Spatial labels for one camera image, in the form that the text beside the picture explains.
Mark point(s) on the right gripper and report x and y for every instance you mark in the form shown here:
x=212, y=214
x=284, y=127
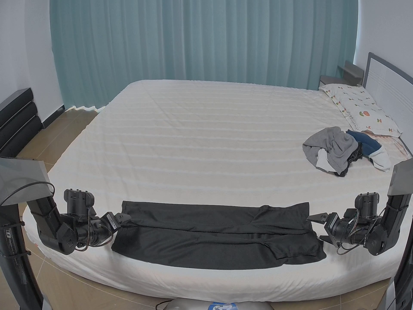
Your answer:
x=342, y=234

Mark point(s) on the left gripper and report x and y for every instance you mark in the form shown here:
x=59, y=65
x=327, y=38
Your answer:
x=104, y=234

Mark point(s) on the black T-shirt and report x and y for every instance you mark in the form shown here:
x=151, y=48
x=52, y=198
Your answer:
x=209, y=237

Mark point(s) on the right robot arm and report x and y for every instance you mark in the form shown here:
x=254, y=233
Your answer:
x=392, y=218

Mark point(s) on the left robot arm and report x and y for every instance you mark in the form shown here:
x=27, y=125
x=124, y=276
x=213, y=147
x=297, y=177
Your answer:
x=48, y=224

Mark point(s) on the pile of clothes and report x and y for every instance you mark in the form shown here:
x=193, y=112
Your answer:
x=332, y=144

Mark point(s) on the bed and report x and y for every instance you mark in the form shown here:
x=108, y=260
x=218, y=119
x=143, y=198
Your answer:
x=209, y=140

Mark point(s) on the white printed pillow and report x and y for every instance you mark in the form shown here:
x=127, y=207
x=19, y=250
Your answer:
x=361, y=108

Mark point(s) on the grey bedside table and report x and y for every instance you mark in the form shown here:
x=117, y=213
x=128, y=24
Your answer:
x=350, y=71

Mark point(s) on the blue-green curtain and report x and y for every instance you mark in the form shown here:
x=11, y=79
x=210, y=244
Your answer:
x=200, y=27

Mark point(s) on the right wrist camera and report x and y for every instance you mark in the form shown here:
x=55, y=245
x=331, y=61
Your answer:
x=331, y=221

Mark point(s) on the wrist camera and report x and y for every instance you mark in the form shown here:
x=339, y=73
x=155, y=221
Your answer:
x=112, y=222
x=331, y=221

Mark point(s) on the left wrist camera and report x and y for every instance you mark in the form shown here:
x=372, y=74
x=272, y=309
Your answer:
x=112, y=222

